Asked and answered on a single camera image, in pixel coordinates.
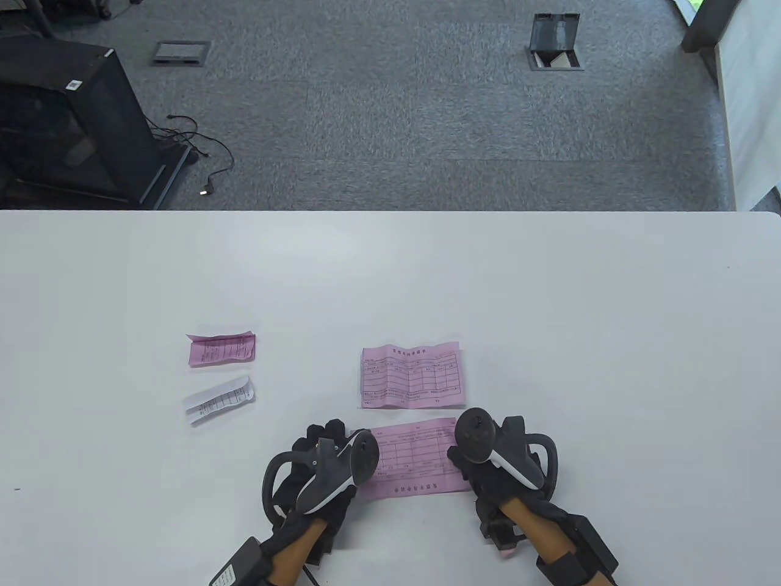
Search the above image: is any closed grey floor box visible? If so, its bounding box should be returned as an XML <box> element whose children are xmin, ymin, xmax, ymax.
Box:
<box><xmin>150</xmin><ymin>40</ymin><xmax>213</xmax><ymax>67</ymax></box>

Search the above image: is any person's right forearm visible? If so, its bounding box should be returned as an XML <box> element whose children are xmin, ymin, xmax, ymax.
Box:
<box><xmin>509</xmin><ymin>497</ymin><xmax>586</xmax><ymax>586</ymax></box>

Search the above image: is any black floor cable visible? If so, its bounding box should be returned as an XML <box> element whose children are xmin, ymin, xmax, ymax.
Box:
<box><xmin>146</xmin><ymin>114</ymin><xmax>236</xmax><ymax>197</ymax></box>

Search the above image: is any black cabinet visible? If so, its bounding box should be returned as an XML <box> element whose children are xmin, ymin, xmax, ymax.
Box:
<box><xmin>0</xmin><ymin>37</ymin><xmax>191</xmax><ymax>210</ymax></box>

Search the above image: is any person's right hand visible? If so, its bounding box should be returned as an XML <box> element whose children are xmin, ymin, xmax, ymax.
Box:
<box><xmin>447</xmin><ymin>444</ymin><xmax>560</xmax><ymax>519</ymax></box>

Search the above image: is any black wrist box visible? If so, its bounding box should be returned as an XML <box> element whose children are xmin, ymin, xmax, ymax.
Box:
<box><xmin>564</xmin><ymin>516</ymin><xmax>620</xmax><ymax>576</ymax></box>

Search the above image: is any pink paper invoice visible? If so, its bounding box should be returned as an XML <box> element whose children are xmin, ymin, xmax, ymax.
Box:
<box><xmin>186</xmin><ymin>331</ymin><xmax>257</xmax><ymax>368</ymax></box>
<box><xmin>354</xmin><ymin>418</ymin><xmax>473</xmax><ymax>502</ymax></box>
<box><xmin>360</xmin><ymin>342</ymin><xmax>467</xmax><ymax>410</ymax></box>

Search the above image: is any person's left forearm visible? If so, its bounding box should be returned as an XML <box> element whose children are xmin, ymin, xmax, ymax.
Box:
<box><xmin>268</xmin><ymin>519</ymin><xmax>327</xmax><ymax>586</ymax></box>

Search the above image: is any open grey floor box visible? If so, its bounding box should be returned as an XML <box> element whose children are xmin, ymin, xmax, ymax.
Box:
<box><xmin>526</xmin><ymin>13</ymin><xmax>585</xmax><ymax>73</ymax></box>

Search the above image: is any black wrist strap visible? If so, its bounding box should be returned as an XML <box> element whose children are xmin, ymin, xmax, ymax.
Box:
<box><xmin>536</xmin><ymin>549</ymin><xmax>588</xmax><ymax>586</ymax></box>

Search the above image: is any dark grey pillar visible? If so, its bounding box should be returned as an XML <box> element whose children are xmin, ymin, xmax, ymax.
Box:
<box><xmin>681</xmin><ymin>0</ymin><xmax>740</xmax><ymax>53</ymax></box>

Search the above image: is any white partition panel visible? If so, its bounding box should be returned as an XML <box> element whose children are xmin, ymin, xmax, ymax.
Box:
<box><xmin>713</xmin><ymin>0</ymin><xmax>781</xmax><ymax>212</ymax></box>

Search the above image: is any white paper invoice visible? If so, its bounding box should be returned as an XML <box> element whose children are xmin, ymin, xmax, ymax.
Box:
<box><xmin>183</xmin><ymin>375</ymin><xmax>256</xmax><ymax>427</ymax></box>

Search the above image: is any black labelled power pack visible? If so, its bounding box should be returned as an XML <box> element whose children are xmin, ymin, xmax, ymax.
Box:
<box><xmin>209</xmin><ymin>536</ymin><xmax>263</xmax><ymax>586</ymax></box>

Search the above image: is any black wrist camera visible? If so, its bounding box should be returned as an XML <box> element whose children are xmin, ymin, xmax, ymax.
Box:
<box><xmin>479</xmin><ymin>510</ymin><xmax>529</xmax><ymax>560</ymax></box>
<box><xmin>302</xmin><ymin>531</ymin><xmax>340</xmax><ymax>566</ymax></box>

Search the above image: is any person's left hand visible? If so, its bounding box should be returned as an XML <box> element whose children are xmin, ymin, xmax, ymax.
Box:
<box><xmin>272</xmin><ymin>419</ymin><xmax>367</xmax><ymax>538</ymax></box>

